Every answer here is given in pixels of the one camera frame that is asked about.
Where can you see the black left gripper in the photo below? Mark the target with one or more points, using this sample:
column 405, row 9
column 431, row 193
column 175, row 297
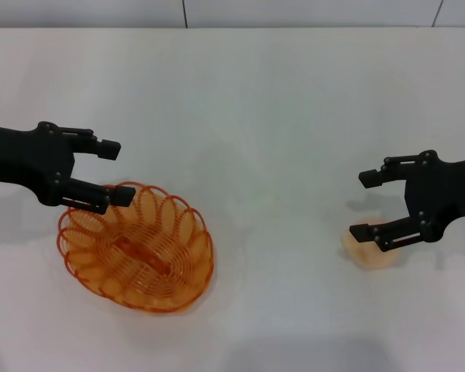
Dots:
column 27, row 159

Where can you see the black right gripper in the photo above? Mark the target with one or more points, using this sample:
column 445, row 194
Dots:
column 441, row 190

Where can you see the round pale bread bun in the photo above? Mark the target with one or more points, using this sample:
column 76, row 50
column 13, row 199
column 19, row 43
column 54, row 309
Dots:
column 368, row 255

